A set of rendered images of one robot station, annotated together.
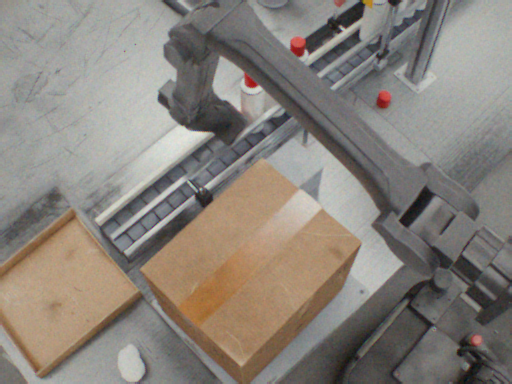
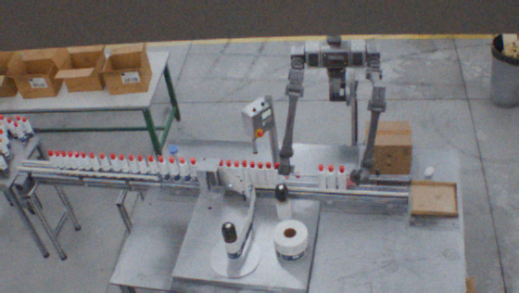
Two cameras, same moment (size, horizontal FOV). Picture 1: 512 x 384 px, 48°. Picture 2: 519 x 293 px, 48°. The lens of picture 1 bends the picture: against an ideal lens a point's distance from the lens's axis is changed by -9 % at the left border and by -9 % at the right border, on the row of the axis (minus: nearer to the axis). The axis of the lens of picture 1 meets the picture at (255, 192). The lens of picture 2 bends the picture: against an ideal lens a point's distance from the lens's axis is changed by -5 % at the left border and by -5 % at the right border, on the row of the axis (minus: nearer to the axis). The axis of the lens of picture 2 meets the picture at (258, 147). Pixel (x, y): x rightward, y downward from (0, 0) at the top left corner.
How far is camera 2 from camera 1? 364 cm
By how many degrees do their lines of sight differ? 64
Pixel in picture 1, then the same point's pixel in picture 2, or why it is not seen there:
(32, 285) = (439, 206)
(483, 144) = not seen: hidden behind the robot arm
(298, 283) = (385, 123)
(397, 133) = (306, 167)
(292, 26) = (294, 205)
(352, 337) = not seen: hidden behind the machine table
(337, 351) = not seen: hidden behind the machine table
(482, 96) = (268, 157)
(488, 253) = (374, 60)
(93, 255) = (415, 200)
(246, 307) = (398, 126)
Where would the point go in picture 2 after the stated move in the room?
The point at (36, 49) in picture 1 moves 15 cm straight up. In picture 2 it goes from (373, 279) to (374, 264)
